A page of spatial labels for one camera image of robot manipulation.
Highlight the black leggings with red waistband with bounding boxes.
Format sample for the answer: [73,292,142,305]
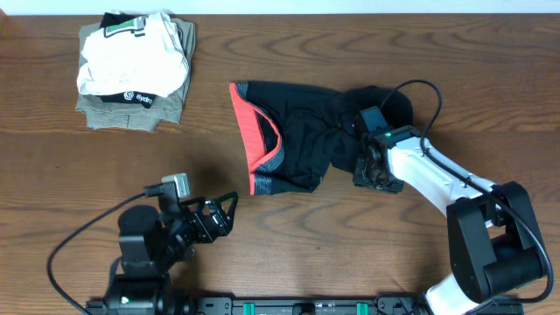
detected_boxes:
[229,80,413,195]

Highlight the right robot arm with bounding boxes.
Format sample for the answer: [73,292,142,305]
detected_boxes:
[354,126,554,314]

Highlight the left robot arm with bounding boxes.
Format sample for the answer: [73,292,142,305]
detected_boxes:
[86,192,239,315]

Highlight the khaki folded garment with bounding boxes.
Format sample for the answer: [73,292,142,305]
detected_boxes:
[75,18,196,132]

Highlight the white folded t-shirt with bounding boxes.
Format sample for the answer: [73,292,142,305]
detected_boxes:
[77,12,190,97]

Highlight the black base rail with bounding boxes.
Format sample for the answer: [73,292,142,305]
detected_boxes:
[85,295,525,315]

